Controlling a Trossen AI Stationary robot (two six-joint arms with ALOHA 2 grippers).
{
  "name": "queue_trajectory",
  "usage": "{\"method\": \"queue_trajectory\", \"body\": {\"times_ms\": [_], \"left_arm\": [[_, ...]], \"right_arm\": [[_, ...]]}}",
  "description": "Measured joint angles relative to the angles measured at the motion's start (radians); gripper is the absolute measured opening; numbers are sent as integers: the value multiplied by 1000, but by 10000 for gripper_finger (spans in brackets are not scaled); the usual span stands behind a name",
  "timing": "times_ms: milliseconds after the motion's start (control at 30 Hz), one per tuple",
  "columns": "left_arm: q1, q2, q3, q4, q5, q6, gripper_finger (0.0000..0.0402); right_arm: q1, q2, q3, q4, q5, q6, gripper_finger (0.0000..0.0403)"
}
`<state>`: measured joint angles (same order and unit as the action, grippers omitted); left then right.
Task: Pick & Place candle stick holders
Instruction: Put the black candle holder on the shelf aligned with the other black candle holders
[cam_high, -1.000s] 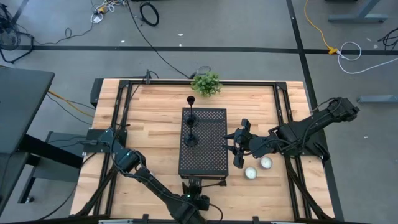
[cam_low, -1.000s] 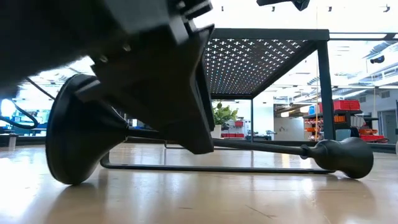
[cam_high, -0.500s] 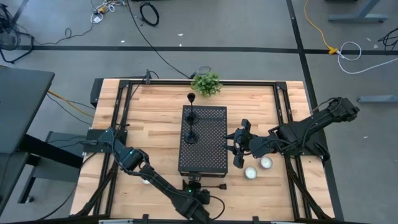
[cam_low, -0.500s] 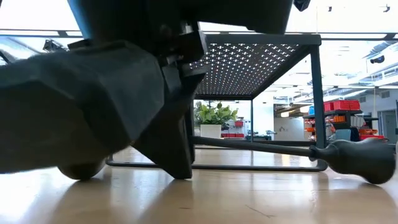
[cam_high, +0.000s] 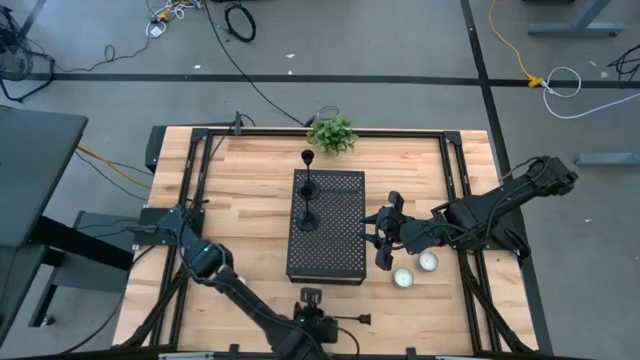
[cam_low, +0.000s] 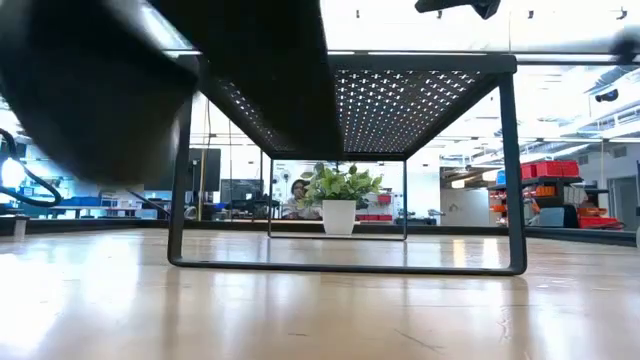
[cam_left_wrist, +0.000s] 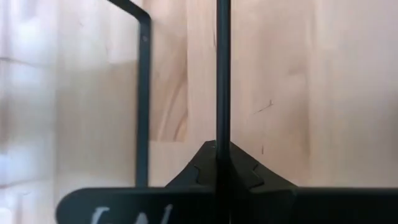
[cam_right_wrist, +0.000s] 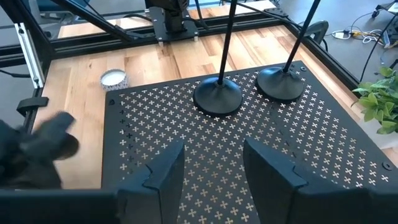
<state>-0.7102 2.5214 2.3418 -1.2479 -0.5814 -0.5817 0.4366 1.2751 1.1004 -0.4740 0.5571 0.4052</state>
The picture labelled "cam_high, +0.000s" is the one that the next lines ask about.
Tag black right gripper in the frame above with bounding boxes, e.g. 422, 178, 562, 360
360, 190, 419, 271

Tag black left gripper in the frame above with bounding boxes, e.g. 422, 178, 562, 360
294, 288, 342, 346

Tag short black candlestick holder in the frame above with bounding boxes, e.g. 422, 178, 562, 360
329, 312, 373, 327

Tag medium black candlestick holder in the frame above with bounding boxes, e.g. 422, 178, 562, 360
296, 182, 322, 233

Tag tall black candlestick holder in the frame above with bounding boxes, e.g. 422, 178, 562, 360
297, 148, 322, 202

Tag black perforated metal tray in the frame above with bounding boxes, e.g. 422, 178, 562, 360
285, 168, 368, 287

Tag green artificial potted plant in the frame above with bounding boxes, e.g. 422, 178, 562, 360
305, 114, 360, 158

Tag black table corner panel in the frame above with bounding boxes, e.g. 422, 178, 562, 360
144, 124, 168, 174

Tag grey floor bar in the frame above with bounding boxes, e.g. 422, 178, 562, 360
573, 152, 640, 168

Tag black desk crossbar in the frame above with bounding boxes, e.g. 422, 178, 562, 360
30, 215, 135, 272

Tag grey desk leg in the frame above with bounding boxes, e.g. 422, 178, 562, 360
527, 0, 626, 37

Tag dark grey desk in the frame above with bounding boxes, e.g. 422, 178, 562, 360
0, 107, 90, 346

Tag black floor fan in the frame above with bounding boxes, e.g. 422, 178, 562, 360
0, 4, 56, 104

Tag black aluminium table frame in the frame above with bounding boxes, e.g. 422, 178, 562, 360
119, 127, 539, 357

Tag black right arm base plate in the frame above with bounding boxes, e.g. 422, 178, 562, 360
446, 209, 521, 251

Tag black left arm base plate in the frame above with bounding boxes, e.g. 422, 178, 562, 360
133, 206, 206, 247

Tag yellow extension cable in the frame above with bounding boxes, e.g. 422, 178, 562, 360
488, 0, 546, 89

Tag white floor cable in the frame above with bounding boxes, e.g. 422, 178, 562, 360
542, 66, 640, 121

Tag long black floor cable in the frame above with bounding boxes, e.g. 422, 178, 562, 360
202, 0, 341, 127

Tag grey desk base frame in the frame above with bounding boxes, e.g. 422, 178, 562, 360
28, 209, 144, 329

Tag coiled black cable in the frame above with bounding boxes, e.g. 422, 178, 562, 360
223, 2, 258, 44

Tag orange cable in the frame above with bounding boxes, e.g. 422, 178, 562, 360
74, 143, 153, 190

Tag white cables with power strip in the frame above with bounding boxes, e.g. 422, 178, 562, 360
144, 0, 204, 39

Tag black cable bundle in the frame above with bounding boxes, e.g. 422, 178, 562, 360
606, 43, 640, 84

